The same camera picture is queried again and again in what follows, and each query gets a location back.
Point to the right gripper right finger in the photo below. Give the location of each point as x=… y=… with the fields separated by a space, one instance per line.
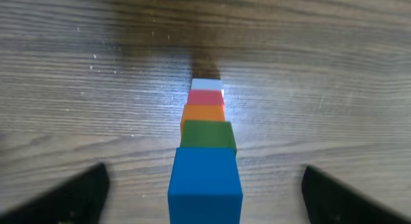
x=337 y=201

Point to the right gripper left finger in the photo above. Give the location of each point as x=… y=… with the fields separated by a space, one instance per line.
x=74 y=198

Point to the blue cube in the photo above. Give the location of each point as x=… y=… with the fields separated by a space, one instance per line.
x=205 y=185

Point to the green cube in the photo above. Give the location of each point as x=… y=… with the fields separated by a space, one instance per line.
x=208 y=134

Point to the orange cube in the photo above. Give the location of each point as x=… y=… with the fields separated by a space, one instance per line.
x=203 y=112

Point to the pink cube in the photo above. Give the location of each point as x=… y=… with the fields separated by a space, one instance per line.
x=205 y=97

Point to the white cube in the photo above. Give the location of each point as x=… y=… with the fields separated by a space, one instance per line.
x=206 y=84

